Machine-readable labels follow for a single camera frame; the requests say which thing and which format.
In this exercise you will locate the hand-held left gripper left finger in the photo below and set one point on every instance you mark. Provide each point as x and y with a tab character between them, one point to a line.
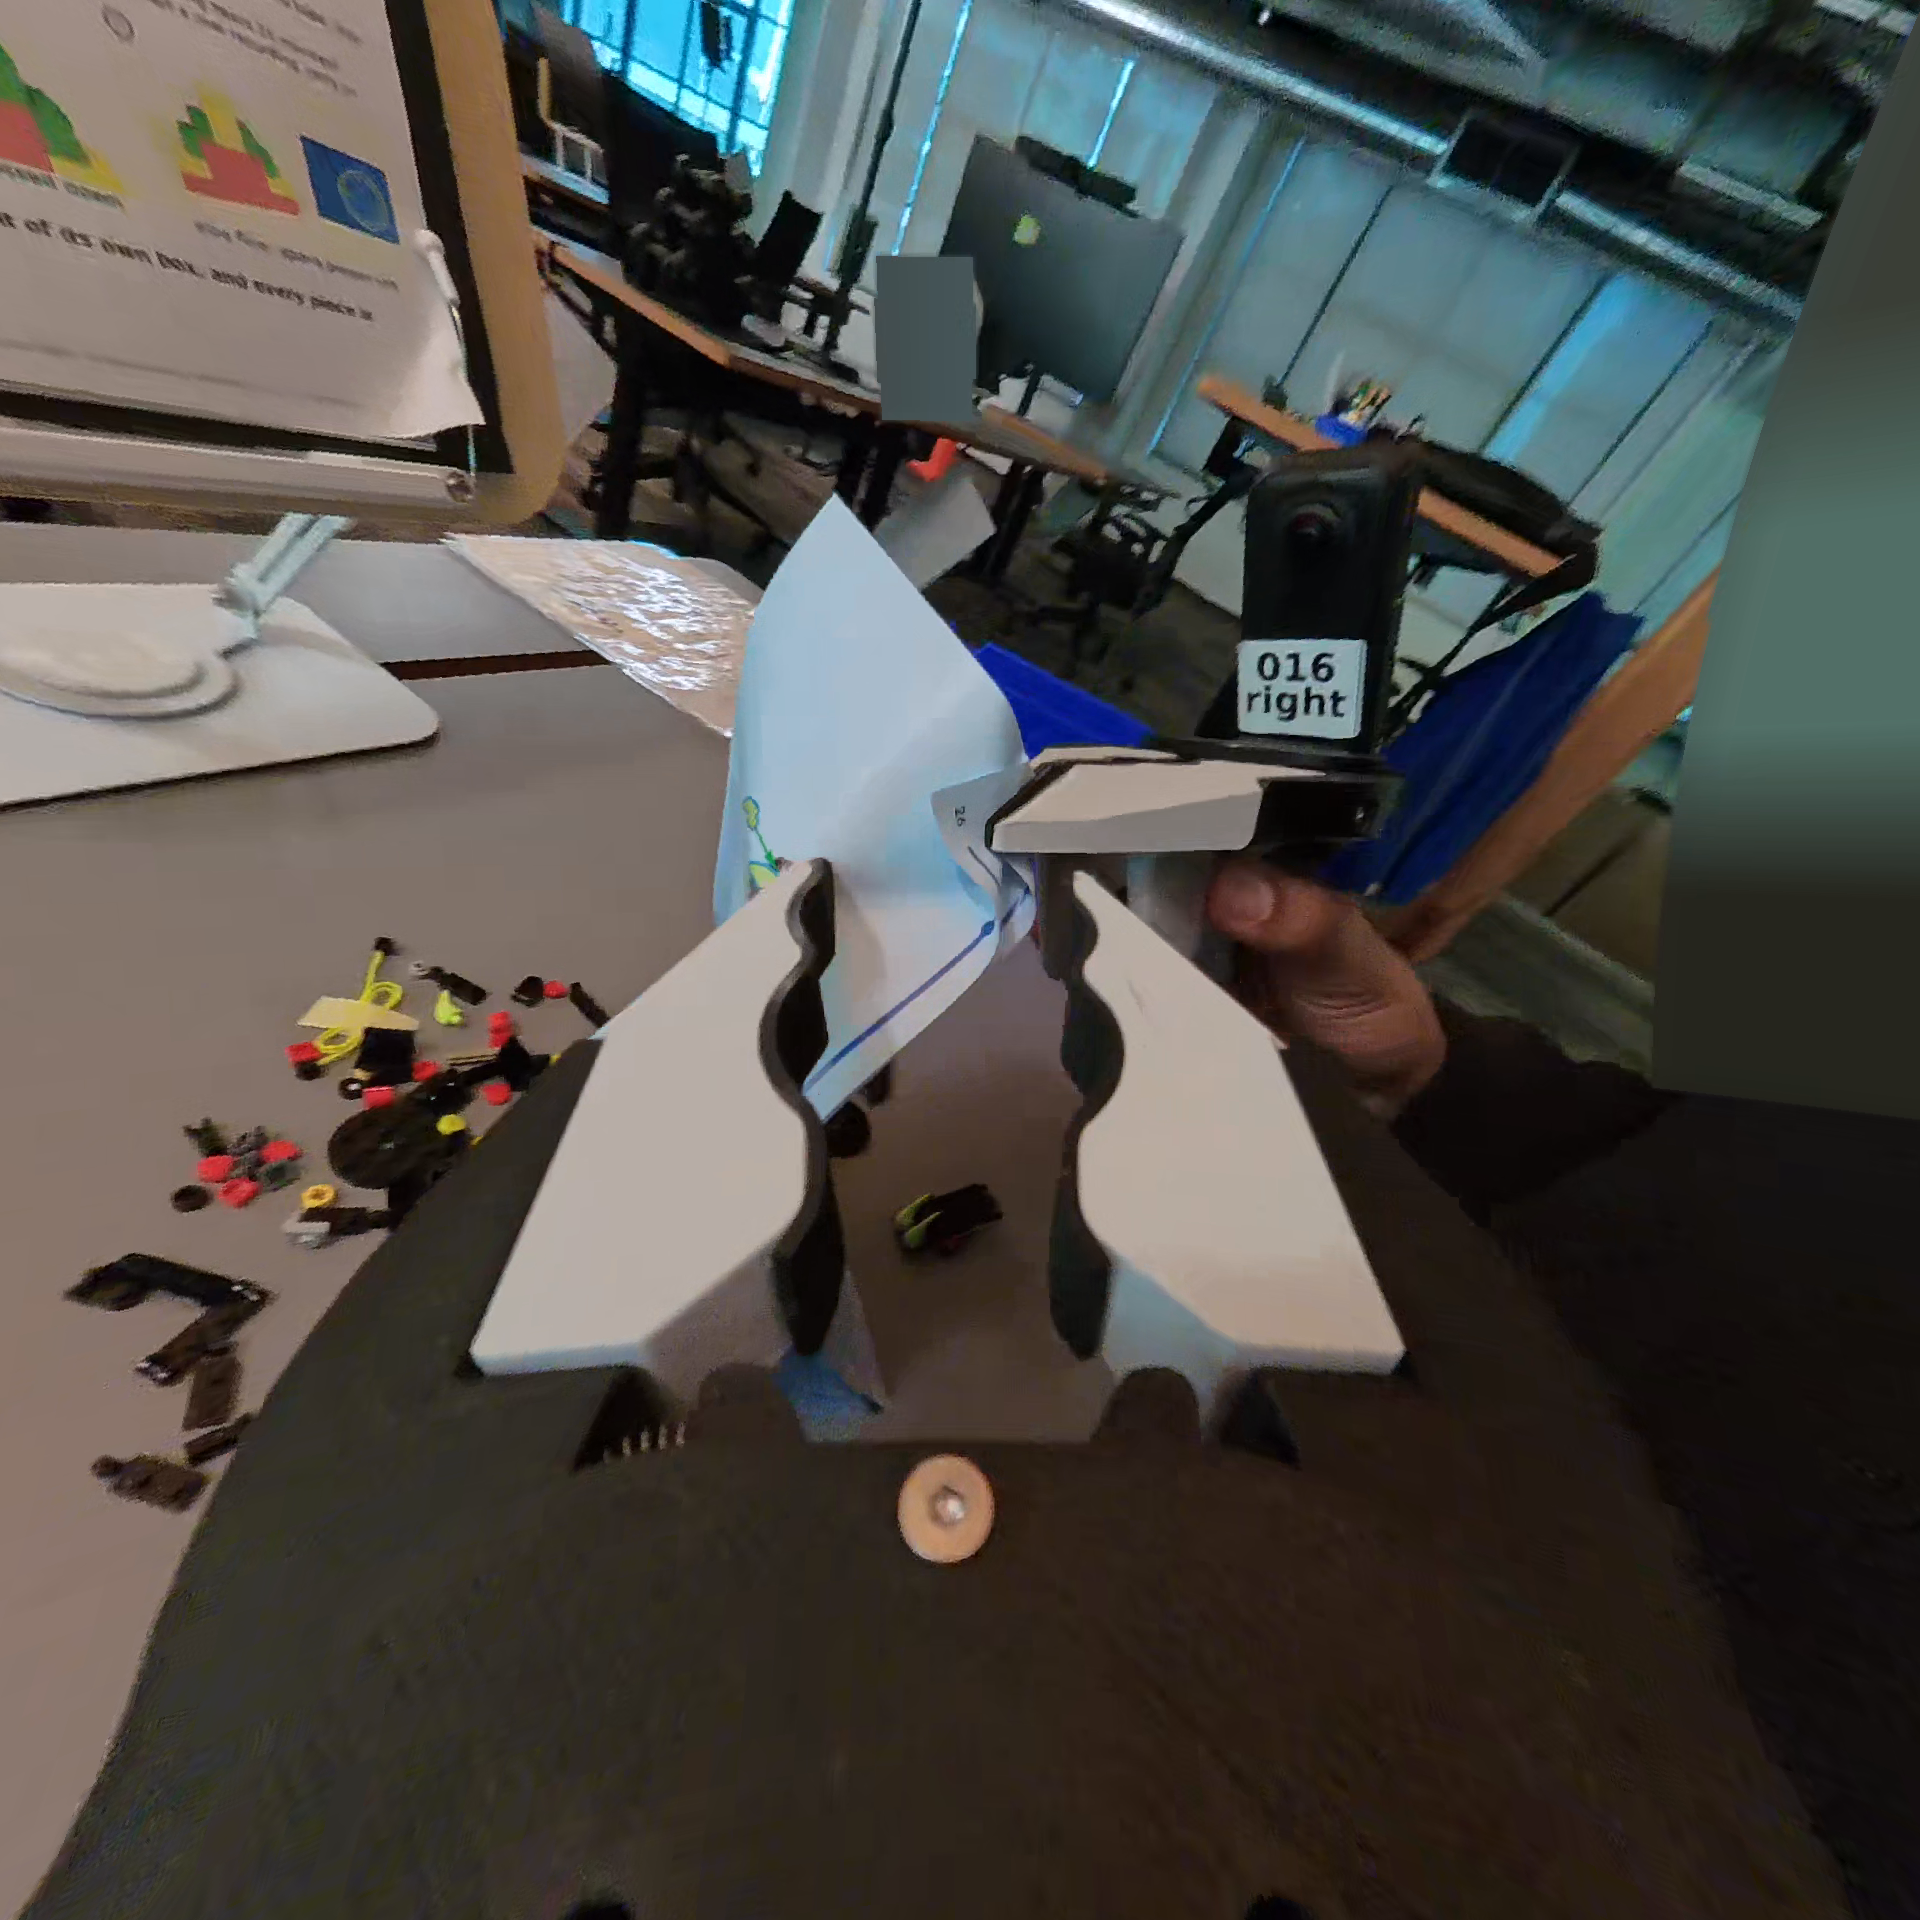
662	1171

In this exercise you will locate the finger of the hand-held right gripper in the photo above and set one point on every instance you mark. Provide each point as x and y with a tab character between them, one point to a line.
1142	759
1142	813

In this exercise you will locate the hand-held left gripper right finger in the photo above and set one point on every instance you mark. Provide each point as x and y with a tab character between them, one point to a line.
1230	1184

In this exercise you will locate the pile of small lego pieces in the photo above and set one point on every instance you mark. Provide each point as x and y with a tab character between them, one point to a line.
390	1147

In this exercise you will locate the lego instruction booklet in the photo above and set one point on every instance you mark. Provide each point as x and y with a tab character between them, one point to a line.
855	720

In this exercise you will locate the person's right forearm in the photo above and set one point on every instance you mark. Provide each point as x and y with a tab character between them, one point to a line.
1561	1155

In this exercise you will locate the black and lime lego piece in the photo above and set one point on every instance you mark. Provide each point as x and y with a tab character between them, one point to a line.
950	1218

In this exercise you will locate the person's right hand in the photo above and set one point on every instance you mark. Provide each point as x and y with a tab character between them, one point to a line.
1337	990

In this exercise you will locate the blue plastic bin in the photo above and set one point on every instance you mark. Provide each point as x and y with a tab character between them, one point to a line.
1500	720
1067	698

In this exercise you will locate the black office chair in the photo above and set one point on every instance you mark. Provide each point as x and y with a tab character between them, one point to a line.
1126	570

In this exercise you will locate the light wooden desk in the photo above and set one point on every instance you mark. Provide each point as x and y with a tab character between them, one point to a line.
1590	735

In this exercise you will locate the orange cone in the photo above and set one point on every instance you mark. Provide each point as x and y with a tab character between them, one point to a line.
934	459

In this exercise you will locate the black computer monitor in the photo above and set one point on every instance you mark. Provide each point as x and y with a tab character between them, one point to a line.
1067	270

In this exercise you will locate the clear crinkled plastic bag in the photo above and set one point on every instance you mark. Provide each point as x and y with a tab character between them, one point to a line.
630	616

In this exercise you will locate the long wooden desk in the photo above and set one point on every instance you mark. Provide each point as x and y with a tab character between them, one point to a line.
675	304

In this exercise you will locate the dark desk equipment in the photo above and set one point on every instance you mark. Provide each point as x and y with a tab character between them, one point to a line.
705	240

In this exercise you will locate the tan backing board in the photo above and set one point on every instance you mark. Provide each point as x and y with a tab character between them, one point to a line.
510	301

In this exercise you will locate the printed instruction sheet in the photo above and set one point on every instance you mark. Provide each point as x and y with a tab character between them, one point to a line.
196	330

